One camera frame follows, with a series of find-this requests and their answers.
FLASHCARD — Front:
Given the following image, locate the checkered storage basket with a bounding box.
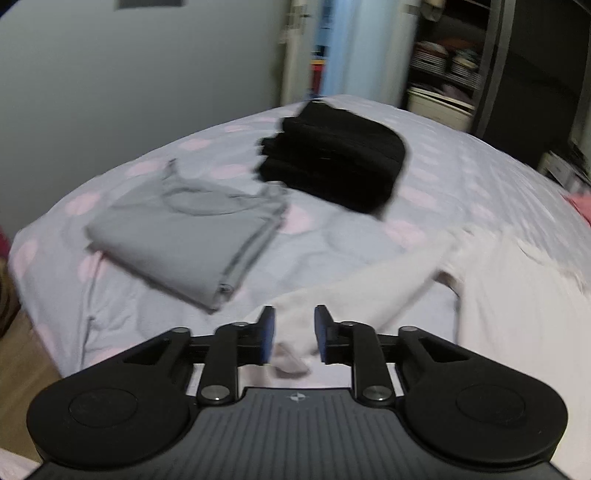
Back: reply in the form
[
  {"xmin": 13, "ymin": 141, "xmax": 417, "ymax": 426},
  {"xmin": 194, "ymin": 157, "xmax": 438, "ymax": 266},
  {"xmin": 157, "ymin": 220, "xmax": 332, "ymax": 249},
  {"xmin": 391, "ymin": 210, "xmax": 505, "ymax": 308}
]
[
  {"xmin": 450, "ymin": 51, "xmax": 483, "ymax": 88},
  {"xmin": 411, "ymin": 41, "xmax": 448, "ymax": 72}
]

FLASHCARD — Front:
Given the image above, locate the bed with pink dotted sheet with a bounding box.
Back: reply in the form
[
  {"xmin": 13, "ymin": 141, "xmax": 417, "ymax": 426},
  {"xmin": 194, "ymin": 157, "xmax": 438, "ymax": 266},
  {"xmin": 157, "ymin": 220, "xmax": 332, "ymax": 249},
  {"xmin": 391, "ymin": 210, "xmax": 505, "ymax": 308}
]
[{"xmin": 9, "ymin": 95, "xmax": 591, "ymax": 480}]

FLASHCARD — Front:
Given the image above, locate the dark wardrobe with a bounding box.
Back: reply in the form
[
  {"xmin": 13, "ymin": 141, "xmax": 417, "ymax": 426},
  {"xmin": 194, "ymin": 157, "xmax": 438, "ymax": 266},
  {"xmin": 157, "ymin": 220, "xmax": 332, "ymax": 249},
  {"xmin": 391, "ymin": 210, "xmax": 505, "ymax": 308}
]
[{"xmin": 406, "ymin": 0, "xmax": 591, "ymax": 185}]

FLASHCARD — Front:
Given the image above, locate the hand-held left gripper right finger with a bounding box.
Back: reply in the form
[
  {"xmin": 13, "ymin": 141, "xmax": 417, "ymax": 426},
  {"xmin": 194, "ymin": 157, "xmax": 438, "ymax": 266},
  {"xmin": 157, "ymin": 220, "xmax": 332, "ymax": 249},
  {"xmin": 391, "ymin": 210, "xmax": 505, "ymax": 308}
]
[{"xmin": 315, "ymin": 305, "xmax": 472, "ymax": 408}]

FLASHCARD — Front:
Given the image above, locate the pink pillow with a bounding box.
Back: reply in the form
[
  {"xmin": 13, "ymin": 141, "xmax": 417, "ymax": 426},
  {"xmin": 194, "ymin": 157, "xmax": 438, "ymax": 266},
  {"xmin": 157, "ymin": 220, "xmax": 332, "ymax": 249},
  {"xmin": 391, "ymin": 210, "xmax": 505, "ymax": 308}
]
[{"xmin": 561, "ymin": 189, "xmax": 591, "ymax": 227}]

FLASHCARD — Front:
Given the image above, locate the white nightstand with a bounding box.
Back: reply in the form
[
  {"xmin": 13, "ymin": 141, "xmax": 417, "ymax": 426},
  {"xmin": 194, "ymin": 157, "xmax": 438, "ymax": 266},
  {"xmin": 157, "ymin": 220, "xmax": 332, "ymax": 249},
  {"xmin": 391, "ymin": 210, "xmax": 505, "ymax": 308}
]
[{"xmin": 538, "ymin": 148, "xmax": 591, "ymax": 192}]

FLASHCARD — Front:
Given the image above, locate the grey folded shirt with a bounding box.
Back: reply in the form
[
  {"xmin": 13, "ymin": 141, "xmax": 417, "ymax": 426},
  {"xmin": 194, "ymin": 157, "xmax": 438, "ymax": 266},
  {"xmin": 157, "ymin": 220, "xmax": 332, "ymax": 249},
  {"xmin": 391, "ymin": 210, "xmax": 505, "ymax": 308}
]
[{"xmin": 85, "ymin": 159, "xmax": 289, "ymax": 315}]

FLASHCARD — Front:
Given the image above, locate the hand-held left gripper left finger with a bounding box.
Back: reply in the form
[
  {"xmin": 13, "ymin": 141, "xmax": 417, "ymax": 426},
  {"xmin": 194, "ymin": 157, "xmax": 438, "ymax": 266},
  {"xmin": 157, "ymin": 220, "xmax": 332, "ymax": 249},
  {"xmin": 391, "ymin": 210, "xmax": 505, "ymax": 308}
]
[{"xmin": 117, "ymin": 305, "xmax": 278, "ymax": 408}]

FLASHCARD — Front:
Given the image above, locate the white laundry basket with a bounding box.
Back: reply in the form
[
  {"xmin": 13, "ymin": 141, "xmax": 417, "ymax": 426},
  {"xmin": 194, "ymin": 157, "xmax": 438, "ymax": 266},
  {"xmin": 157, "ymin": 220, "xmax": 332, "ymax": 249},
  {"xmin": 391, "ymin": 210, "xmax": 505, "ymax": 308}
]
[{"xmin": 406, "ymin": 85, "xmax": 476, "ymax": 132}]

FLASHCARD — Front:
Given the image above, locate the white long sleeve shirt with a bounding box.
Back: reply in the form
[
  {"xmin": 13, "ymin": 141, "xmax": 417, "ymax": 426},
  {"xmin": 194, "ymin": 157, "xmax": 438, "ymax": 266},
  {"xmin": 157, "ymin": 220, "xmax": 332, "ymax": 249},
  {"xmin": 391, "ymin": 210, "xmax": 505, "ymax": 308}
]
[{"xmin": 269, "ymin": 226, "xmax": 591, "ymax": 462}]

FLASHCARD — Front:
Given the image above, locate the white room door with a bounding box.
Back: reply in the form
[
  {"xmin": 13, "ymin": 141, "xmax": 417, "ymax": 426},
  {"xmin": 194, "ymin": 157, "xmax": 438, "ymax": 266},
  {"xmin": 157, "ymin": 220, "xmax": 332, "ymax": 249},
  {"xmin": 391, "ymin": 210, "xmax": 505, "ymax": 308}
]
[{"xmin": 279, "ymin": 0, "xmax": 324, "ymax": 108}]

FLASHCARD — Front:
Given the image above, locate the stack of black folded clothes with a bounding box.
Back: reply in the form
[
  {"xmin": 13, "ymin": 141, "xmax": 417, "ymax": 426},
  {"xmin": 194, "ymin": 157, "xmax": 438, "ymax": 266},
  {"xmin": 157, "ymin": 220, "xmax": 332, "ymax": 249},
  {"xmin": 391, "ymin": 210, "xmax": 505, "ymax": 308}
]
[{"xmin": 254, "ymin": 100, "xmax": 407, "ymax": 221}]

